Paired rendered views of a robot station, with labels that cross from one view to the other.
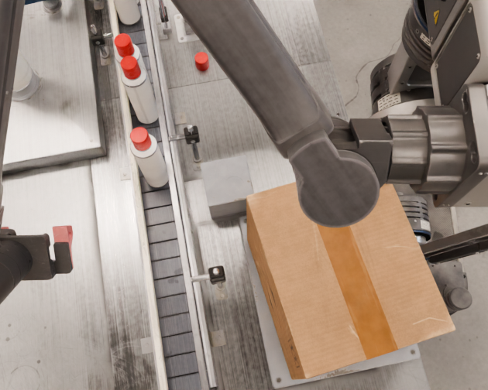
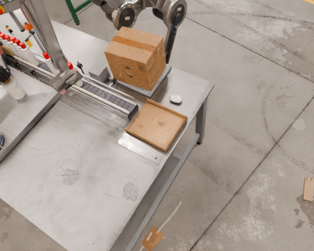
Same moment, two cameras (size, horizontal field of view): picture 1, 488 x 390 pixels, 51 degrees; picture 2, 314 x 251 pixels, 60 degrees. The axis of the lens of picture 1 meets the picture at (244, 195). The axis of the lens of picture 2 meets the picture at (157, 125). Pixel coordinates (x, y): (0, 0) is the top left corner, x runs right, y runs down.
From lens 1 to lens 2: 114 cm
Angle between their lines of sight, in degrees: 19
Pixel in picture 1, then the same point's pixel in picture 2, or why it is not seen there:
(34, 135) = (38, 102)
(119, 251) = (87, 107)
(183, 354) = (123, 105)
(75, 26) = (23, 76)
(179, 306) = (112, 99)
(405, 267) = (145, 36)
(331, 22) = not seen: hidden behind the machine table
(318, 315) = (137, 54)
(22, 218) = (54, 123)
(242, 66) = not seen: outside the picture
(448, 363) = not seen: hidden behind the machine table
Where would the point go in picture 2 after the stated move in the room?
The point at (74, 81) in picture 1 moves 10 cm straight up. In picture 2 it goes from (36, 85) to (29, 76)
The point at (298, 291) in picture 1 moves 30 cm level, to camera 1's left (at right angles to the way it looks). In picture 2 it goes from (130, 54) to (93, 85)
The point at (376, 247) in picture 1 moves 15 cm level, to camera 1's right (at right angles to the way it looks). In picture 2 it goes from (136, 38) to (152, 24)
